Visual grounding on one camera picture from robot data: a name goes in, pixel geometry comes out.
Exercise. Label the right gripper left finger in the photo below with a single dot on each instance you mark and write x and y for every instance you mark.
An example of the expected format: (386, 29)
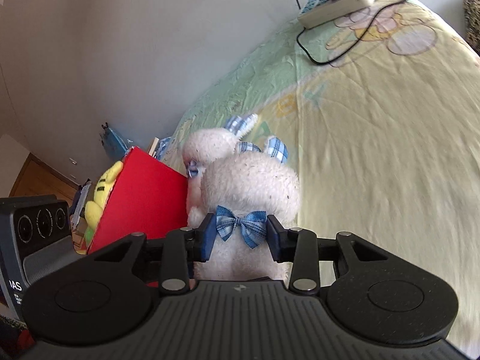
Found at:
(181, 250)

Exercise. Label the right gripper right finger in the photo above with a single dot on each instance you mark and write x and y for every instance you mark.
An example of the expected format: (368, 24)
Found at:
(298, 247)

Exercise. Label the yellow tiger plush toy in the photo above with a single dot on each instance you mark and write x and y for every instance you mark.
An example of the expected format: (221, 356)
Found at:
(105, 184)

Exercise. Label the white plush rabbit toy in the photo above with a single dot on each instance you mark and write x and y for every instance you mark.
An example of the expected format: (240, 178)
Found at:
(241, 184)

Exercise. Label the red cardboard box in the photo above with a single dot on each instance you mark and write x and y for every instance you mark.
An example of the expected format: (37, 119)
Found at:
(148, 197)

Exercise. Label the yellow book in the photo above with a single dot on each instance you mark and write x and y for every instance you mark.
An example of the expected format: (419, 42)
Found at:
(153, 147)

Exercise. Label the blue plastic bag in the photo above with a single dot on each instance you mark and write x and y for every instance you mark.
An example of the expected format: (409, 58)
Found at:
(115, 146)

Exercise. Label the green yellow bed sheet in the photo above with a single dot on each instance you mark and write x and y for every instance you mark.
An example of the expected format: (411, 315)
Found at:
(380, 113)

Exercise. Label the white power strip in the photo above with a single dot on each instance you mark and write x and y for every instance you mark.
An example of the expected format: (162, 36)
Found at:
(317, 12)

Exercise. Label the patterned brown cushioned stool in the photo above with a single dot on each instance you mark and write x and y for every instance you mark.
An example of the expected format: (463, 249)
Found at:
(472, 23)

